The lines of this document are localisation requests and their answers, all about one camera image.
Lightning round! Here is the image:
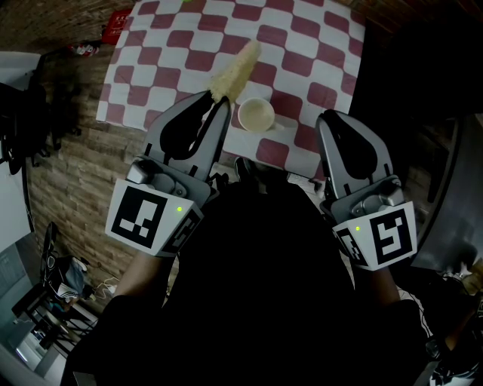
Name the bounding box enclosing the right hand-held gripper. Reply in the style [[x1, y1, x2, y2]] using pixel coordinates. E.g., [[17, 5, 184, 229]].
[[315, 109, 419, 272]]

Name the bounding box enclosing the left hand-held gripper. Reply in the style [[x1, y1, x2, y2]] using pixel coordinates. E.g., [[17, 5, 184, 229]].
[[104, 89, 232, 259]]

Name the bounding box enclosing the white cup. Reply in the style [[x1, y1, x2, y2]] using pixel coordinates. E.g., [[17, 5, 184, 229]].
[[237, 96, 286, 134]]

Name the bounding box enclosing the person's right forearm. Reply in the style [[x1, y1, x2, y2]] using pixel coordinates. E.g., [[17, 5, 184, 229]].
[[366, 266, 401, 308]]

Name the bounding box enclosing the person's left forearm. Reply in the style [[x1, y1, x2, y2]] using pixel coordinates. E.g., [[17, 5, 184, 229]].
[[119, 248, 178, 303]]

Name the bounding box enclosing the person's dark shoe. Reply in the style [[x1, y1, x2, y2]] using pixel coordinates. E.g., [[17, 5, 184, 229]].
[[232, 155, 266, 185]]

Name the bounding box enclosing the pink white checkered tablecloth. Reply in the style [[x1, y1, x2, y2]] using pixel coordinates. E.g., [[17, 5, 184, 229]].
[[96, 0, 367, 182]]

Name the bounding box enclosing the black office chair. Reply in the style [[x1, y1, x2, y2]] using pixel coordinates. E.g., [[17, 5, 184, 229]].
[[0, 80, 29, 176], [26, 85, 82, 167], [349, 17, 483, 122]]

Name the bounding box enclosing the grey desk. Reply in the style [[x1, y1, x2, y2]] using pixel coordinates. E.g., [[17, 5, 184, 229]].
[[411, 112, 483, 273]]

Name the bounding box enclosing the red box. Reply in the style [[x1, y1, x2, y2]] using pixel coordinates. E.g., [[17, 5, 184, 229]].
[[101, 8, 134, 39]]

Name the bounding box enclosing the red and white canister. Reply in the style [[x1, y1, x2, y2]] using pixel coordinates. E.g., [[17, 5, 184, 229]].
[[67, 41, 103, 58]]

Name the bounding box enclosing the person's black clothing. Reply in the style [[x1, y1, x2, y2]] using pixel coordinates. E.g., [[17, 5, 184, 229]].
[[62, 176, 435, 386]]

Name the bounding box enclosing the yellowish cloth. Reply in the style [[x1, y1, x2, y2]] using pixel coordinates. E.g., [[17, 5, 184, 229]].
[[458, 259, 483, 296]]

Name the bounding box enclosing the white desk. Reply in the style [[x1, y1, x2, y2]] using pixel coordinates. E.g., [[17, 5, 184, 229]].
[[0, 50, 43, 92]]

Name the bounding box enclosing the black backpack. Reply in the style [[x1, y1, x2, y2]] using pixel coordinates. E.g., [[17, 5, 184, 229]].
[[40, 222, 62, 292]]

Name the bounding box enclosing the black white striped garment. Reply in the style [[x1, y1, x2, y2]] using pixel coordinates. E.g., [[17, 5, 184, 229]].
[[54, 257, 90, 307]]

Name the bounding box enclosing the white cable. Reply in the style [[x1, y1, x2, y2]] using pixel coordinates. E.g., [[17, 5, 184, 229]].
[[90, 276, 120, 302]]

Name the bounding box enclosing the black metal frame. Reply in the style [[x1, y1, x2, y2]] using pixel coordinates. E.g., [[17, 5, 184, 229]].
[[11, 285, 100, 356]]

